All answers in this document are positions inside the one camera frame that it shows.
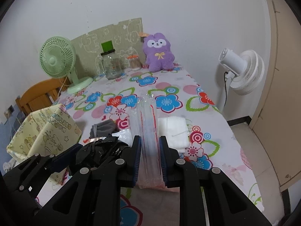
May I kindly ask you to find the wooden bed headboard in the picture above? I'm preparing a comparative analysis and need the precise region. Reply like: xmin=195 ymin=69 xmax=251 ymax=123
xmin=15 ymin=77 xmax=70 ymax=116

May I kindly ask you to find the wall power socket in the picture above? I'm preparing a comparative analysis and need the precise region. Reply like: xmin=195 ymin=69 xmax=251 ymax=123
xmin=8 ymin=105 xmax=14 ymax=114

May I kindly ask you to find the green cylindrical cap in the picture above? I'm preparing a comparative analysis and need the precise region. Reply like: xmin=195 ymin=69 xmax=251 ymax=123
xmin=101 ymin=40 xmax=115 ymax=54

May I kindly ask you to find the floral tablecloth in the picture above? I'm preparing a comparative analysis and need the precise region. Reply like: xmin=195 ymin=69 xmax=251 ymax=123
xmin=53 ymin=64 xmax=264 ymax=225

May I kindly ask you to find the purple plush bunny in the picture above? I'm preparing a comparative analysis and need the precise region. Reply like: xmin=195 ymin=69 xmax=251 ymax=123
xmin=142 ymin=33 xmax=175 ymax=73

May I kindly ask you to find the cotton swab jar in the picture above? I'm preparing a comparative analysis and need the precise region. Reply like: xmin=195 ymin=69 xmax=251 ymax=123
xmin=127 ymin=55 xmax=141 ymax=70

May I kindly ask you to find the crumpled white cloth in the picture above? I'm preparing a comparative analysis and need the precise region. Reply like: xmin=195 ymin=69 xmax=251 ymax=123
xmin=3 ymin=158 xmax=16 ymax=173

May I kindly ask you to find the green patterned cardboard panel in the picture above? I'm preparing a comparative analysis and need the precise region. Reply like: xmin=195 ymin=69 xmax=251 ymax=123
xmin=71 ymin=17 xmax=146 ymax=78

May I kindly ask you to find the green desk fan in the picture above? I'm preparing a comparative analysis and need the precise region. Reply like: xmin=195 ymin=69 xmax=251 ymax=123
xmin=39 ymin=36 xmax=93 ymax=94

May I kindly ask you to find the white standing fan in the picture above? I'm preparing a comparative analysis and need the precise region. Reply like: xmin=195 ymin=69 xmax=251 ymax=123
xmin=217 ymin=48 xmax=265 ymax=112

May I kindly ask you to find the yellow birthday storage box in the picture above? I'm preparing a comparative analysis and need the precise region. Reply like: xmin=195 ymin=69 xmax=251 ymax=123
xmin=7 ymin=104 xmax=82 ymax=163

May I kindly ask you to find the grey rolled sock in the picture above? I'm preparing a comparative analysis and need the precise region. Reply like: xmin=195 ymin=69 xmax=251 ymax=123
xmin=90 ymin=119 xmax=118 ymax=138

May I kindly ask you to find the clear plastic pink package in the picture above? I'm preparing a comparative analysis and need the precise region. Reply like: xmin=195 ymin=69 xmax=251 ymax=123
xmin=129 ymin=94 xmax=165 ymax=190

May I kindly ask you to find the glass mason jar mug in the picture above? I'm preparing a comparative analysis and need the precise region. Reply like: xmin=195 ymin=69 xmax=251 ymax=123
xmin=100 ymin=50 xmax=122 ymax=80

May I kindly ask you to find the white towel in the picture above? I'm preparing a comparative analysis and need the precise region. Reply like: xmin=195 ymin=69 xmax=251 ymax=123
xmin=158 ymin=116 xmax=190 ymax=153

